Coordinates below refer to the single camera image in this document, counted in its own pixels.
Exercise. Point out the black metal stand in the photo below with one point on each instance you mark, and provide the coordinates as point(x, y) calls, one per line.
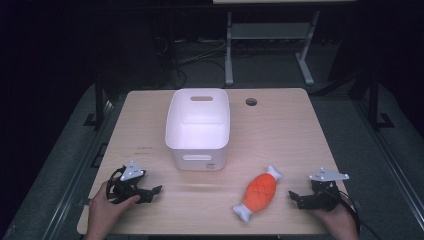
point(375, 103)
point(99, 100)

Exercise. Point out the person's right hand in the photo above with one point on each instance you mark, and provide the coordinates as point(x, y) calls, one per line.
point(336, 221)

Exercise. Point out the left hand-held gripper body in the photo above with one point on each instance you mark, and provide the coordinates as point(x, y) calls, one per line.
point(131, 173)

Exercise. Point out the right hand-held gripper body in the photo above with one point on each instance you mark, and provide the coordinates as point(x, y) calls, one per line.
point(325, 191)

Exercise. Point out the metal floor rail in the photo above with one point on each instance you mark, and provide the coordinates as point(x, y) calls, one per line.
point(76, 173)
point(390, 160)

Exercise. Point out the person's left hand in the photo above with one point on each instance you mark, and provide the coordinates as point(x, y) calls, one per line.
point(106, 208)

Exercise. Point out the white plastic storage bin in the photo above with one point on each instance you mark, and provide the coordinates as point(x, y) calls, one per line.
point(198, 130)

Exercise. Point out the white metal table frame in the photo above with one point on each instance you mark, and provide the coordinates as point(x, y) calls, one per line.
point(270, 31)

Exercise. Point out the orange toy meat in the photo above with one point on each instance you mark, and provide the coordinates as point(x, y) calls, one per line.
point(259, 193)

